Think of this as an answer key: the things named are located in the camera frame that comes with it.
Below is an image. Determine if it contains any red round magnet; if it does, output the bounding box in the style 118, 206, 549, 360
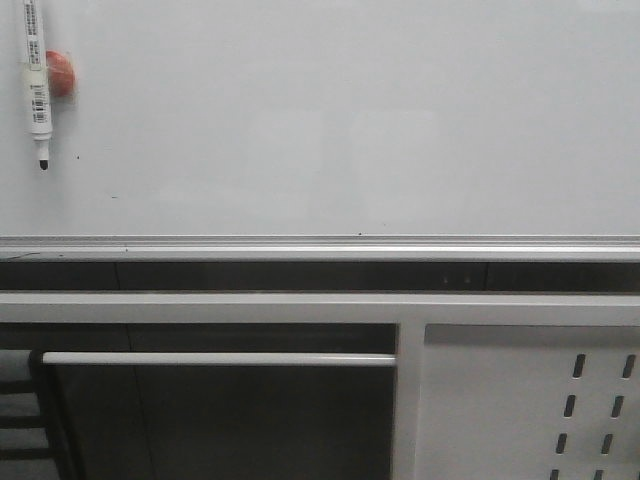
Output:
46, 50, 75, 98

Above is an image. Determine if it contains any white whiteboard marker pen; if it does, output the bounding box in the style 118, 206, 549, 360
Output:
18, 0, 53, 171

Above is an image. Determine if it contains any white horizontal metal rod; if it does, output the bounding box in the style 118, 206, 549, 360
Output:
42, 352, 396, 367

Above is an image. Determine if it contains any white perforated pegboard panel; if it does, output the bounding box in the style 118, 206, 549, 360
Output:
416, 325, 639, 479

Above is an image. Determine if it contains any white metal stand frame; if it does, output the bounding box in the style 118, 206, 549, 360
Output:
1, 292, 639, 479

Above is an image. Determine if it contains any white whiteboard with aluminium frame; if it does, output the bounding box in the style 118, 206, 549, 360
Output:
1, 1, 639, 262

